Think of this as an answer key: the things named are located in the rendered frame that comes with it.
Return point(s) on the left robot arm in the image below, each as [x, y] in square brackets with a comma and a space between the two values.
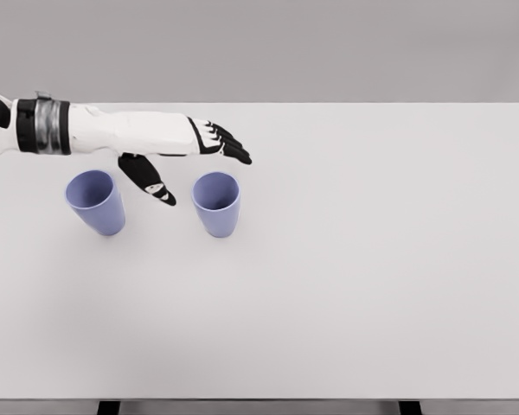
[43, 126]

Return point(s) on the lavender plastic cup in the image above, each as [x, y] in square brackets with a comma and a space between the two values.
[99, 207]
[218, 209]

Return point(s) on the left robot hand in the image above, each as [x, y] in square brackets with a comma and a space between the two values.
[164, 132]

